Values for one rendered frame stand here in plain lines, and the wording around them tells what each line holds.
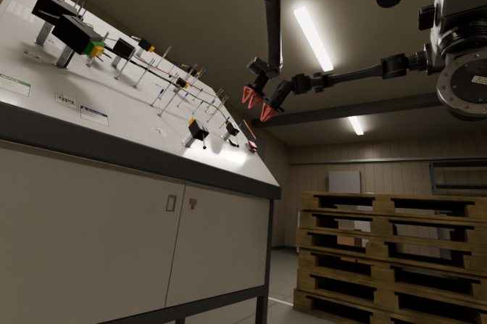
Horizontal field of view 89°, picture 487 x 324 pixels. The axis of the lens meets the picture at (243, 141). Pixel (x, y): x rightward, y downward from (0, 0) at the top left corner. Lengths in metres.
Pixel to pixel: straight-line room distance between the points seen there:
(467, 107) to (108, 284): 1.10
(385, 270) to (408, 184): 4.86
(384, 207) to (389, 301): 0.65
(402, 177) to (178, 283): 6.52
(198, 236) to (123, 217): 0.30
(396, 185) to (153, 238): 6.56
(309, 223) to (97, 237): 1.93
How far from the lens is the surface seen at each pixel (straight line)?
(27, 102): 0.74
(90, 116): 0.79
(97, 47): 0.87
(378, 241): 2.31
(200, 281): 1.02
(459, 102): 0.96
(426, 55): 1.40
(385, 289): 2.34
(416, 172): 7.12
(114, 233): 0.80
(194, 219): 0.95
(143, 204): 0.83
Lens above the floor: 0.69
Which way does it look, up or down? 17 degrees up
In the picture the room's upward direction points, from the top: 6 degrees clockwise
